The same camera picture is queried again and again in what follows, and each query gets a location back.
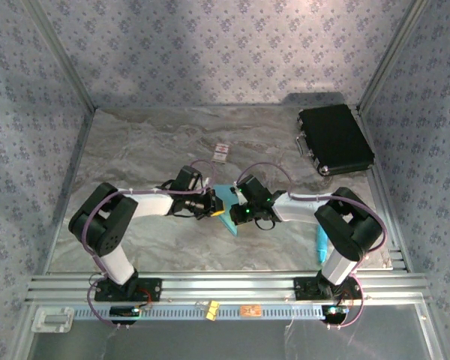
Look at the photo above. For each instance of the light blue cloth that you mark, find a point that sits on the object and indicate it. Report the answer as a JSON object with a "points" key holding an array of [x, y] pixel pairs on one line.
{"points": [[225, 193]]}

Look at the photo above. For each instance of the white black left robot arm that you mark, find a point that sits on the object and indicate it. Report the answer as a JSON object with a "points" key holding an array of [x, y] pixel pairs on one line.
{"points": [[150, 204]]}

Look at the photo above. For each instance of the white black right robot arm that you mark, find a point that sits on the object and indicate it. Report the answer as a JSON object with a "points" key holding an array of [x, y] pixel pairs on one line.
{"points": [[296, 206]]}

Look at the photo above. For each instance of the small red white card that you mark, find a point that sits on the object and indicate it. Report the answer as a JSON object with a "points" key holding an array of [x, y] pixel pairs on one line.
{"points": [[220, 153]]}

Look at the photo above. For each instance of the yellow connector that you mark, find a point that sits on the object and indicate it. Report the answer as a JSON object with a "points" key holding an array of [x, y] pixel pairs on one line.
{"points": [[213, 305], [209, 316]]}

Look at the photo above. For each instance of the orange label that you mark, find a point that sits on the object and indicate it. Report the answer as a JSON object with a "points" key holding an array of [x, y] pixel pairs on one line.
{"points": [[251, 310]]}

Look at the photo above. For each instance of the black hard case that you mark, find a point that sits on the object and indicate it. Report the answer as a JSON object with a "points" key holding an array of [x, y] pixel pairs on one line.
{"points": [[337, 138]]}

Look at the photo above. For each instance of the grey front panel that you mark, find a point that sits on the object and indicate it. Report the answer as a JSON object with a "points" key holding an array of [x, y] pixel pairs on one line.
{"points": [[210, 339]]}

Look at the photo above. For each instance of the aluminium mounting rail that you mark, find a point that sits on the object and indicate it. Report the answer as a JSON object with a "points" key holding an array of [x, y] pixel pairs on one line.
{"points": [[228, 285]]}

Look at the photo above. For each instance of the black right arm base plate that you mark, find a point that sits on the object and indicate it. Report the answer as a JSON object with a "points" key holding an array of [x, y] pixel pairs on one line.
{"points": [[305, 288]]}

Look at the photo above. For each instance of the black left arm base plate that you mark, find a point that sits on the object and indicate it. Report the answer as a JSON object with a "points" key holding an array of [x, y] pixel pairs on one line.
{"points": [[150, 290]]}

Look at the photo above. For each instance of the aluminium table side rail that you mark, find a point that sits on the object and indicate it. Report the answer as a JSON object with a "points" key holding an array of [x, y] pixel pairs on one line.
{"points": [[69, 180], [378, 180]]}

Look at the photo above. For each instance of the grey metal bracket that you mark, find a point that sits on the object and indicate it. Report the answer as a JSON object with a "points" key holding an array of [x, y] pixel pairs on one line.
{"points": [[52, 319]]}

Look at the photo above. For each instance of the aluminium frame post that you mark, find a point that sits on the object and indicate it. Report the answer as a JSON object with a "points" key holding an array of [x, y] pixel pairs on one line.
{"points": [[63, 56], [391, 56]]}

